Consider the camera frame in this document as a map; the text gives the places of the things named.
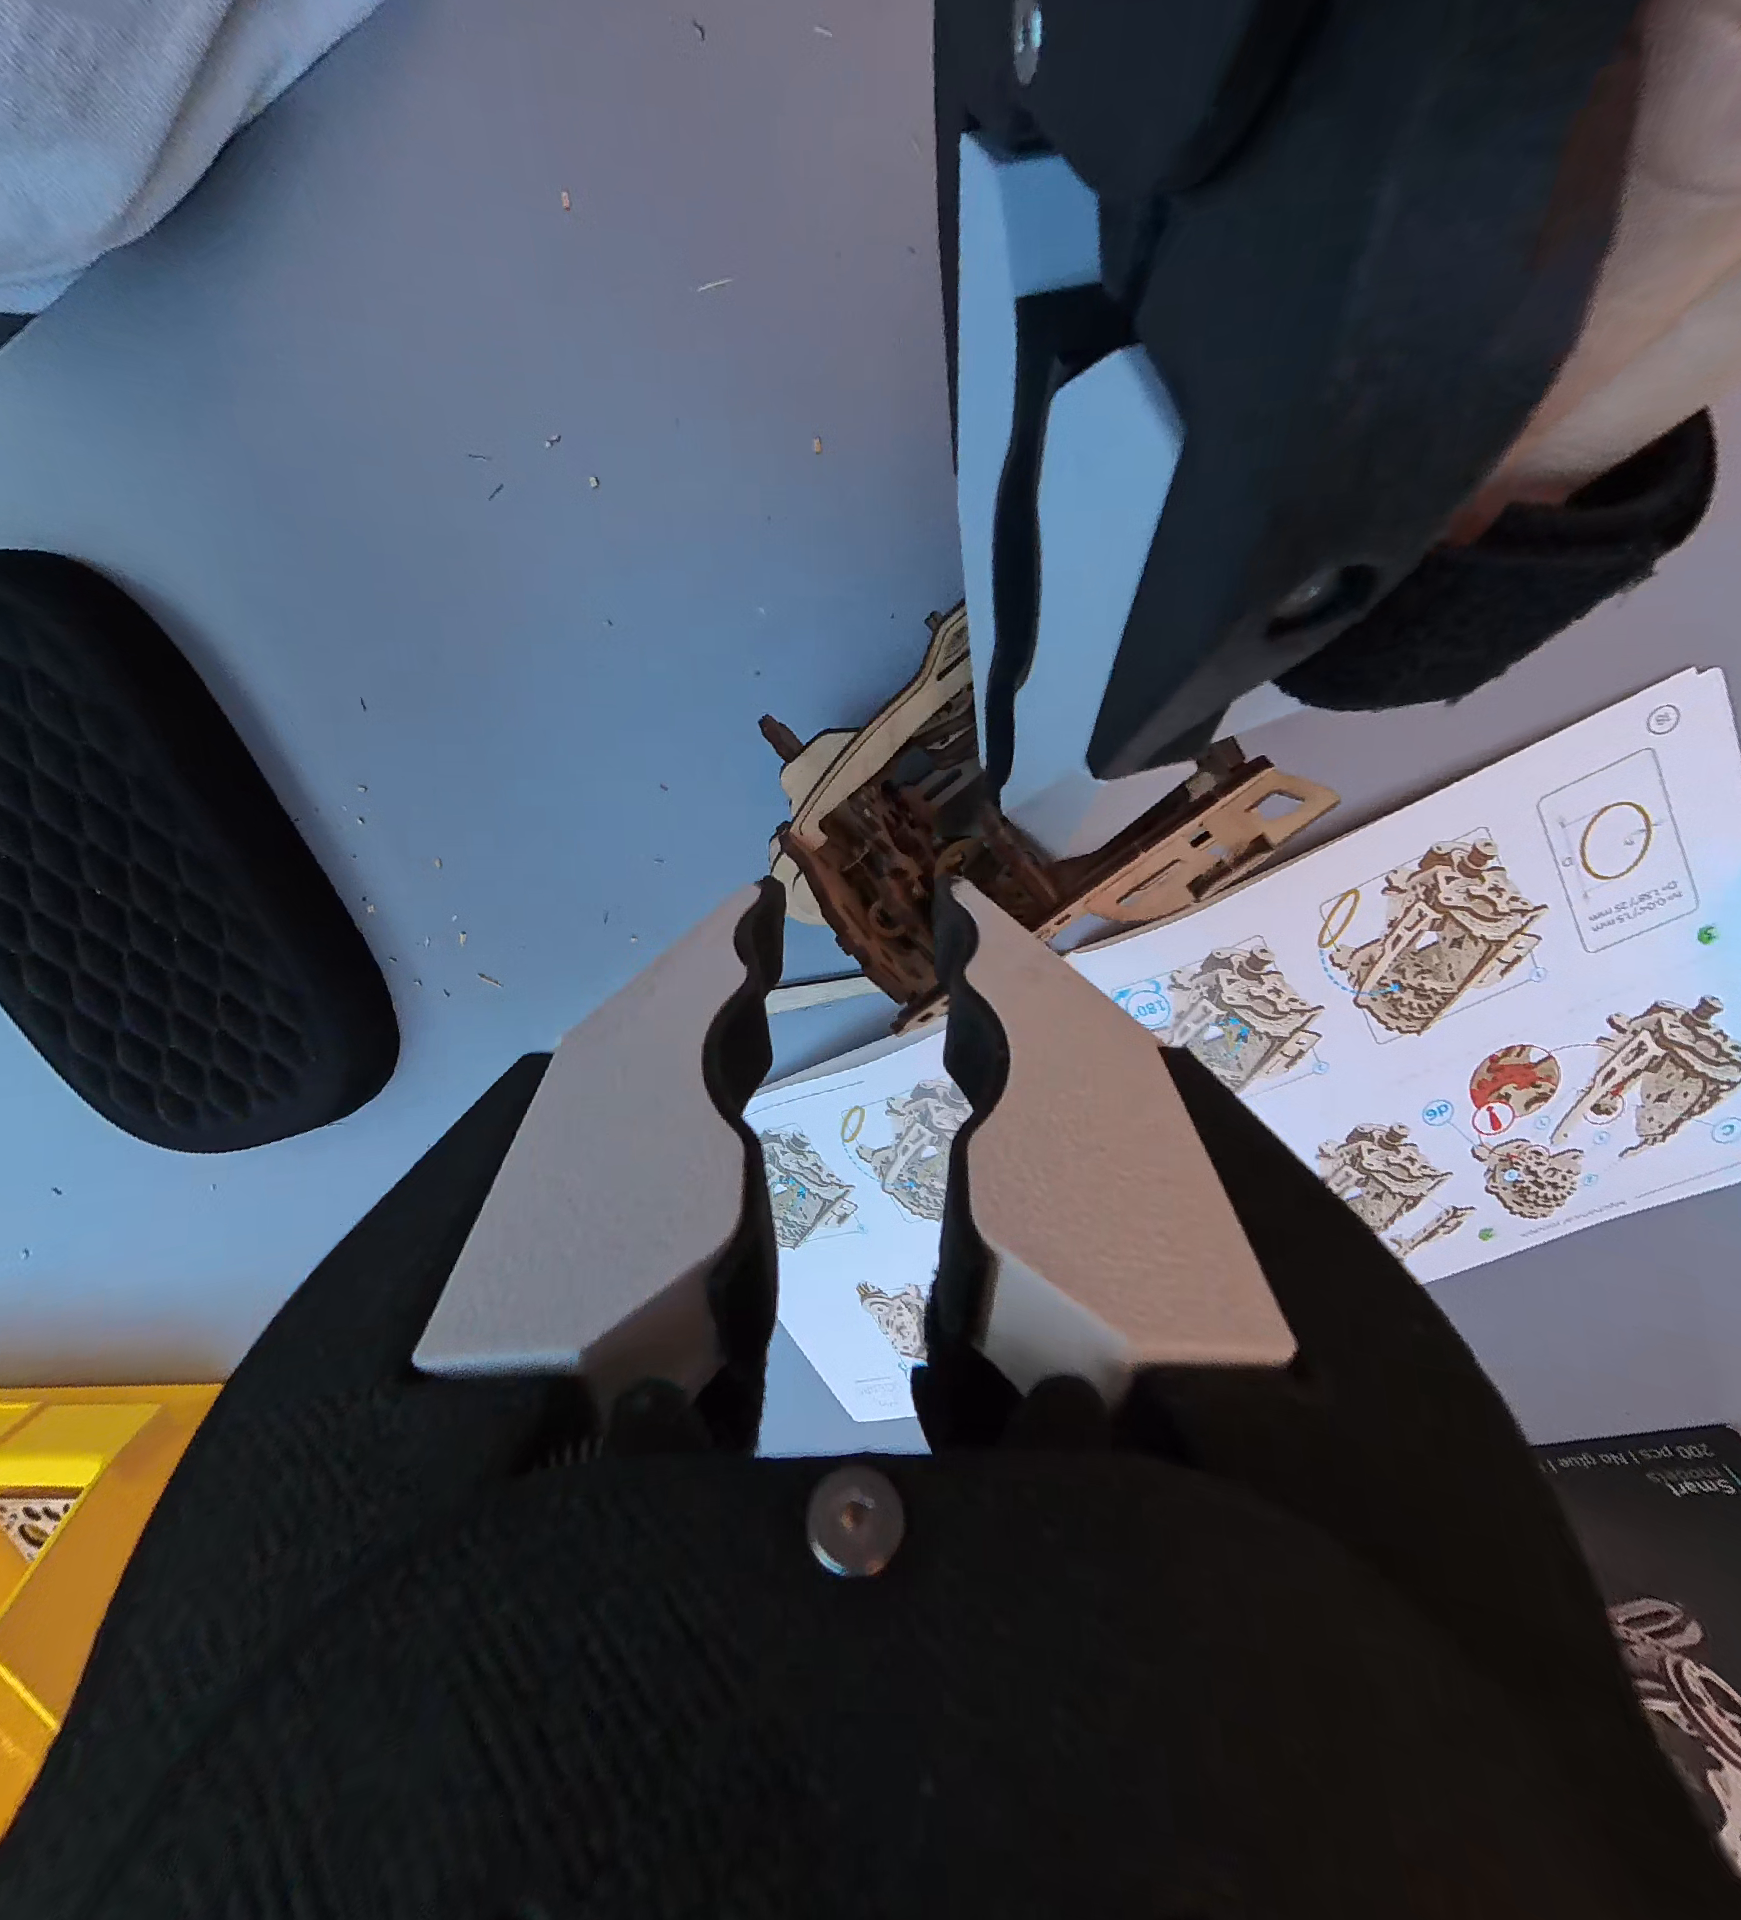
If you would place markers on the grey desk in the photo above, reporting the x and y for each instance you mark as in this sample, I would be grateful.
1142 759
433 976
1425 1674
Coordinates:
511 526

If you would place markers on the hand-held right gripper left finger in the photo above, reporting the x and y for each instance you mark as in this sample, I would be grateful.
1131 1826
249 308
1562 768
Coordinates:
600 1202

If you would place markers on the illustrated instruction booklet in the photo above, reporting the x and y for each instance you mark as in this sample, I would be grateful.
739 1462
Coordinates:
1291 1140

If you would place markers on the person in grey shirt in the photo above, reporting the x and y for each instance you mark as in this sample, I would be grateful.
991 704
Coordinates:
58 120

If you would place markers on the black mesh wrist rest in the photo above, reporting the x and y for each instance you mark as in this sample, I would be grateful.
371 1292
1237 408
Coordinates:
105 840

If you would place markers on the wooden parts sheet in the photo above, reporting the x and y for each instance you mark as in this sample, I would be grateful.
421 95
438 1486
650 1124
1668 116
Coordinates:
29 1523

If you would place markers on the black model kit box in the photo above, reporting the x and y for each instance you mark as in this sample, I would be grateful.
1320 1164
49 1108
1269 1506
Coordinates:
1680 1517

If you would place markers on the yellow plastic bin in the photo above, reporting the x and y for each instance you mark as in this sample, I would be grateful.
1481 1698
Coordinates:
0 1726

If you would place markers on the person's left hand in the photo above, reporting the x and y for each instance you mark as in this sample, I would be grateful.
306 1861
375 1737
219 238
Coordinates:
1724 181

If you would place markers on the flat wooden stick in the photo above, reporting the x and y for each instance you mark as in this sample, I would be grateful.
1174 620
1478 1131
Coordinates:
825 994

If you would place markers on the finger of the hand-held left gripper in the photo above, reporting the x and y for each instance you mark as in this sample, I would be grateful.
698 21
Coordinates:
1087 570
983 375

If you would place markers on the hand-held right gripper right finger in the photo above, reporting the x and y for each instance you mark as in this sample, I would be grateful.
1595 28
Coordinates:
1109 1202

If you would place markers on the wooden mechanical model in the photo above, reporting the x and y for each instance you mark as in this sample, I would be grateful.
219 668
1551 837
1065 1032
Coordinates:
870 854

